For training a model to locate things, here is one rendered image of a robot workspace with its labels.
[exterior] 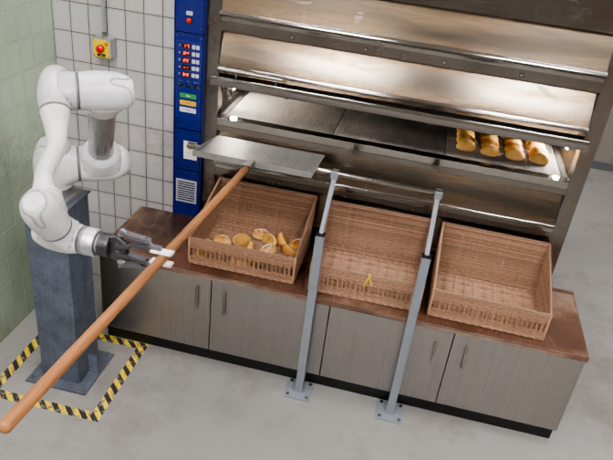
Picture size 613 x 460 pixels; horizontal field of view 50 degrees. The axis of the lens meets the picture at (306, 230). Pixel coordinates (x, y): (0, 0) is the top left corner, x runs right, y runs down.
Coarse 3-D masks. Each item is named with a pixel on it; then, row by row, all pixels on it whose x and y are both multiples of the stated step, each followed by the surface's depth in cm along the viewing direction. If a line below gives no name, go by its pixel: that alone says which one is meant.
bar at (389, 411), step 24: (192, 144) 310; (432, 192) 295; (432, 216) 293; (312, 264) 300; (312, 288) 306; (312, 312) 313; (408, 336) 307; (288, 384) 343; (312, 384) 345; (384, 408) 335
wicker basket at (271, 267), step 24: (216, 192) 352; (240, 192) 355; (264, 192) 353; (288, 192) 350; (216, 216) 361; (240, 216) 359; (312, 216) 344; (192, 240) 322; (288, 240) 356; (216, 264) 326; (240, 264) 323; (264, 264) 334; (288, 264) 336
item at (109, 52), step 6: (96, 36) 330; (108, 36) 332; (96, 42) 328; (102, 42) 327; (108, 42) 327; (114, 42) 331; (108, 48) 328; (114, 48) 332; (96, 54) 331; (102, 54) 330; (108, 54) 330; (114, 54) 334
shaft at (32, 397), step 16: (240, 176) 270; (224, 192) 251; (208, 208) 234; (192, 224) 220; (176, 240) 207; (160, 256) 196; (144, 272) 186; (128, 288) 177; (112, 304) 169; (96, 320) 162; (96, 336) 158; (80, 352) 151; (64, 368) 145; (48, 384) 139; (32, 400) 134; (16, 416) 129; (0, 432) 127
